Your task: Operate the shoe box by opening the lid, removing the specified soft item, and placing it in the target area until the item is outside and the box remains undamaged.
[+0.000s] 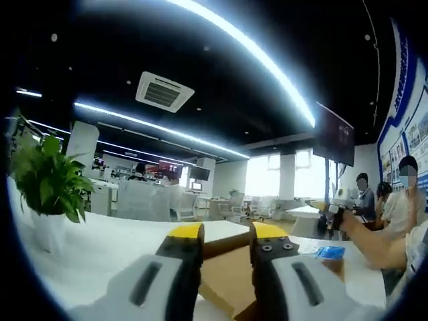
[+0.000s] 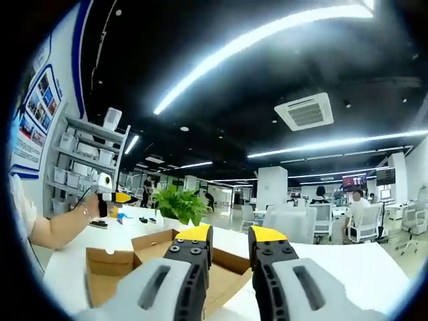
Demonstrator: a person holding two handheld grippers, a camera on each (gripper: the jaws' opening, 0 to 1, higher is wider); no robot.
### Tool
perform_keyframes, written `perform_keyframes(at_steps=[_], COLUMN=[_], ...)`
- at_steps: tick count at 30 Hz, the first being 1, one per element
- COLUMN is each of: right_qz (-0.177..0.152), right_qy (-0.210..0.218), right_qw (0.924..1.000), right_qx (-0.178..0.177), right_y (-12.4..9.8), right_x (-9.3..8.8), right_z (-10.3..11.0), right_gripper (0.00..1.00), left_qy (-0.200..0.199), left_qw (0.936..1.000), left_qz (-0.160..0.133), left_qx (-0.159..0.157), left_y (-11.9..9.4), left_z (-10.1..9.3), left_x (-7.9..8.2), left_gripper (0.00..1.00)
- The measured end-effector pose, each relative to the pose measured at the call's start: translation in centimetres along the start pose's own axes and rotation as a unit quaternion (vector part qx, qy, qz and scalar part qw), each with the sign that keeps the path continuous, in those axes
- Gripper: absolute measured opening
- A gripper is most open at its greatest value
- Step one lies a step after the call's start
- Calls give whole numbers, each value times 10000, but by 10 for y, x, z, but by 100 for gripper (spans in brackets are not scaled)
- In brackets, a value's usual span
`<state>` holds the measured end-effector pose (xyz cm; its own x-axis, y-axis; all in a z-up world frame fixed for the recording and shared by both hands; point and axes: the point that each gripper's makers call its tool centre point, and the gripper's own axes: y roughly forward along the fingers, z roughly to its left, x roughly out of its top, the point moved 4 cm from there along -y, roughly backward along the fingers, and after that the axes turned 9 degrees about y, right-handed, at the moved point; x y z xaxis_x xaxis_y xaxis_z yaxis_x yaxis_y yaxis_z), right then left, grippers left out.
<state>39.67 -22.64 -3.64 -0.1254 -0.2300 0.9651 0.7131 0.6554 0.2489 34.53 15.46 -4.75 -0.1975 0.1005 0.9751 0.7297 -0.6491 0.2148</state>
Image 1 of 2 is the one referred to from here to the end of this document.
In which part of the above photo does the green leafy plant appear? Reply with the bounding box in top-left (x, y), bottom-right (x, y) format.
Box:
top-left (9, 134), bottom-right (97, 224)

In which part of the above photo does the hanging dark screen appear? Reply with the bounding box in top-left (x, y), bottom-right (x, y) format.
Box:
top-left (312, 101), bottom-right (356, 167)

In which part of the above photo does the dark computer monitor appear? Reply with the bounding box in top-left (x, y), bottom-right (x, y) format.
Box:
top-left (189, 165), bottom-right (211, 181)

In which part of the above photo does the white ceiling light strip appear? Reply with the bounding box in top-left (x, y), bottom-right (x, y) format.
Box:
top-left (73, 101), bottom-right (251, 160)
top-left (15, 87), bottom-right (43, 98)
top-left (165, 0), bottom-right (317, 128)

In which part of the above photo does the white office chair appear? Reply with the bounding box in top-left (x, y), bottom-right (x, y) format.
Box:
top-left (217, 193), bottom-right (247, 223)

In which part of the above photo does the ceiling air conditioner unit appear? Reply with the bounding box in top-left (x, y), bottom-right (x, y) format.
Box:
top-left (134, 70), bottom-right (196, 114)

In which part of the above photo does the blue soft packet item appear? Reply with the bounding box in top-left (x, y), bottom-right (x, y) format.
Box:
top-left (312, 245), bottom-right (346, 261)

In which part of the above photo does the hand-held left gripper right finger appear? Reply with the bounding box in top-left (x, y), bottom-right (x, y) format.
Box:
top-left (249, 221), bottom-right (387, 321)

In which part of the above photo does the brown cardboard shoe box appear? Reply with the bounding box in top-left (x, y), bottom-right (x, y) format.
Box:
top-left (197, 230), bottom-right (346, 320)

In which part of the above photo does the black screen stand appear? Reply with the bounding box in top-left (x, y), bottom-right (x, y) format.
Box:
top-left (322, 156), bottom-right (347, 201)

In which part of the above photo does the blue white wall poster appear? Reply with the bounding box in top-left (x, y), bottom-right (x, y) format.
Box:
top-left (375, 19), bottom-right (428, 197)

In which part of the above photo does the white plant pot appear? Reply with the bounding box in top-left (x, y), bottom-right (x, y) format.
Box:
top-left (29, 209), bottom-right (70, 255)

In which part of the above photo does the translucent mesh office chair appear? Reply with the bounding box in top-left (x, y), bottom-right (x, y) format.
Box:
top-left (116, 179), bottom-right (172, 221)

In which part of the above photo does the red display screen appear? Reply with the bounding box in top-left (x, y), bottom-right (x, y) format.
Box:
top-left (158, 160), bottom-right (184, 175)

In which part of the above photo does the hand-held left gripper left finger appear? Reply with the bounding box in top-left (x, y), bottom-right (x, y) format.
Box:
top-left (70, 222), bottom-right (206, 321)

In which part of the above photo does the white office table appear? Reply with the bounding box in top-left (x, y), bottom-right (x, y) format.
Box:
top-left (287, 204), bottom-right (324, 235)

